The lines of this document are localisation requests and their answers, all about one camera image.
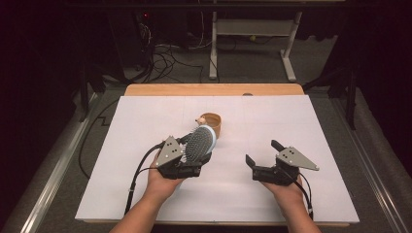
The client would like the black stand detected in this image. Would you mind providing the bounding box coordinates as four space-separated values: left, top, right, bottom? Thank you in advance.
77 61 108 124
302 64 361 130

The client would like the aluminium floor rail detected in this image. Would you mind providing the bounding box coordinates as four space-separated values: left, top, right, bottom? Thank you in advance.
9 93 98 233
329 96 412 233

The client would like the dark computer tower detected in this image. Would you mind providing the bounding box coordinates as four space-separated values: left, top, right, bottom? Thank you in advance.
106 9 154 82

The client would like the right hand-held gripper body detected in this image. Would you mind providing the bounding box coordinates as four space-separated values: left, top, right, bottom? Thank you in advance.
252 146 320 186

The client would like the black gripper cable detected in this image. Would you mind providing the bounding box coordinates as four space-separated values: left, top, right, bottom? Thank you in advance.
124 142 166 216
292 173 315 221

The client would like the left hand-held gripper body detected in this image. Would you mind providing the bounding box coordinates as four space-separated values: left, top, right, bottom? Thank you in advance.
154 135 203 180

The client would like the light blue hairbrush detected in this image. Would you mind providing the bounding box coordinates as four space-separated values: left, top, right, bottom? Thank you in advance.
179 124 218 164

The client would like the person's right hand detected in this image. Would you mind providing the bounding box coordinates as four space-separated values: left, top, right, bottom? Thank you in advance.
260 176 305 208

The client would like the wooden table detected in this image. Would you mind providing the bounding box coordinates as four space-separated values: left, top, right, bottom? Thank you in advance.
77 83 351 227

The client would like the black floor cable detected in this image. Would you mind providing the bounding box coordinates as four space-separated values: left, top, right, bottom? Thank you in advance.
78 98 120 181

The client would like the person's left hand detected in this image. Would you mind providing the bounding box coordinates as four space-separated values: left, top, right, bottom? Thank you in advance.
144 151 186 203

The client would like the white table cover sheet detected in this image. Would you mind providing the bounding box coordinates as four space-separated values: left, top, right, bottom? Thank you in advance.
75 94 361 224

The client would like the white metal desk frame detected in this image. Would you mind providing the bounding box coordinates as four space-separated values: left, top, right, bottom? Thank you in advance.
208 11 304 83

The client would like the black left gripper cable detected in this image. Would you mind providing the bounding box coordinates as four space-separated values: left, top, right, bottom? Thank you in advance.
124 142 166 216

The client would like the tangle of floor cables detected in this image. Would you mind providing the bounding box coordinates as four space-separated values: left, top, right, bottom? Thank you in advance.
129 18 215 85

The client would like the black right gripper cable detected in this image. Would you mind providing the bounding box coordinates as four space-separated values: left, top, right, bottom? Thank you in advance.
292 173 315 221

